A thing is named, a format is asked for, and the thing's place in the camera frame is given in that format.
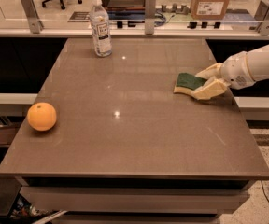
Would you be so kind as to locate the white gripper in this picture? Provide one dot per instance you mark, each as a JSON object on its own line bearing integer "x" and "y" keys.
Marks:
{"x": 235, "y": 71}

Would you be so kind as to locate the green and yellow sponge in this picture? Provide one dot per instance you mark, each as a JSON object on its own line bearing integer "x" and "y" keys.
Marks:
{"x": 186, "y": 83}

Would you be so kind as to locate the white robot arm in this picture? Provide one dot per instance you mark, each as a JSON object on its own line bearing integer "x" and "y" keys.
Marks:
{"x": 258, "y": 63}

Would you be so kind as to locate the cardboard box with label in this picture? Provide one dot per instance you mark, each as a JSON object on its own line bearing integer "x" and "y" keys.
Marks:
{"x": 208, "y": 9}

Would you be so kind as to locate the clear plastic water bottle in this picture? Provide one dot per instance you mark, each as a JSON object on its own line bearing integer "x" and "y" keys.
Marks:
{"x": 100, "y": 29}

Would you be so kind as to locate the orange fruit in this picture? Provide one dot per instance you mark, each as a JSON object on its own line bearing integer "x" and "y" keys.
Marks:
{"x": 42, "y": 116}

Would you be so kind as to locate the middle metal bracket post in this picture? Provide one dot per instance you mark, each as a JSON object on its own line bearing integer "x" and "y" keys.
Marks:
{"x": 150, "y": 9}

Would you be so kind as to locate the left metal bracket post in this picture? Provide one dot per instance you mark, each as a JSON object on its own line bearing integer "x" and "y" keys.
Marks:
{"x": 35, "y": 24}

